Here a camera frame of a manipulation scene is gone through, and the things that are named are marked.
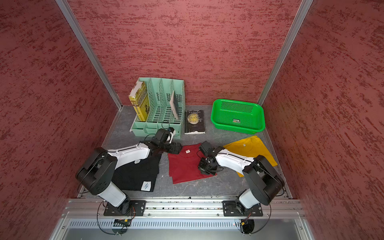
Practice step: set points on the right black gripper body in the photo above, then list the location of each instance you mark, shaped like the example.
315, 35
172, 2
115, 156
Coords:
206, 166

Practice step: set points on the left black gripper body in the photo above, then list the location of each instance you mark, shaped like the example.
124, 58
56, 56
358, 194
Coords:
170, 148

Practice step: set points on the red t-shirt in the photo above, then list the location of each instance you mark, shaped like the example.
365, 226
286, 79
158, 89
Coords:
184, 166

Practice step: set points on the black t-shirt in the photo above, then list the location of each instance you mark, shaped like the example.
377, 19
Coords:
138, 177

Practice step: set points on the yellow t-shirt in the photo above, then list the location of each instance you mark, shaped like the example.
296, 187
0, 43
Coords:
251, 147

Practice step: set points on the green plastic basket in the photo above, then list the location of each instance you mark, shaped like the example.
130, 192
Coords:
238, 116

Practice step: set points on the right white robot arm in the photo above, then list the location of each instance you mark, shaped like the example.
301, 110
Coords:
264, 182

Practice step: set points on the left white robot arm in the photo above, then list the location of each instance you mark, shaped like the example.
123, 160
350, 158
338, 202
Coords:
109, 174

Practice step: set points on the black book with gold cover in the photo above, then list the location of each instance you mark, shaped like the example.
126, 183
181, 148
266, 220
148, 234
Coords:
194, 123

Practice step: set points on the thin grey book in organizer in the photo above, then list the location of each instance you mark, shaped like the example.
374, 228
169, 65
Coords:
174, 105

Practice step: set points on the mint green file organizer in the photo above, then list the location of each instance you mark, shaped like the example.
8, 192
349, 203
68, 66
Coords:
161, 116

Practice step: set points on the yellow book in organizer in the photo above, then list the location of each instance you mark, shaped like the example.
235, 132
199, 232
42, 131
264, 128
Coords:
140, 100

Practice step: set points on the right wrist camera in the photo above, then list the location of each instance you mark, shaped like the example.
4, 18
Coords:
207, 149

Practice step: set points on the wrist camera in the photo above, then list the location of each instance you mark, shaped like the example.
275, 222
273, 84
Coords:
207, 149
164, 136

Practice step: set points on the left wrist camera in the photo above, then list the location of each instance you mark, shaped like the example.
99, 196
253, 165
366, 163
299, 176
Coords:
164, 136

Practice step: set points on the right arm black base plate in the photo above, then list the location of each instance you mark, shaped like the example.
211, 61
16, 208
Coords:
235, 209

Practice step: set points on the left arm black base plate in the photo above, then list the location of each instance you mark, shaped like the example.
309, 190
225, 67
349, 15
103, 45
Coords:
133, 208

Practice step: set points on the aluminium front rail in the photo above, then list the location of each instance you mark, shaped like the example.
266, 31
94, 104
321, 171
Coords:
185, 208

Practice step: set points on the left aluminium corner post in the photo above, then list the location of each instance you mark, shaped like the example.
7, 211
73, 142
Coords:
80, 35

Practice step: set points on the aluminium corner post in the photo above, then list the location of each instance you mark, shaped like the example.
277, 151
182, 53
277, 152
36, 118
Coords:
293, 31
80, 35

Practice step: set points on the right aluminium corner post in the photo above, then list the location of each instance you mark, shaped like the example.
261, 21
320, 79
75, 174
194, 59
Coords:
293, 31

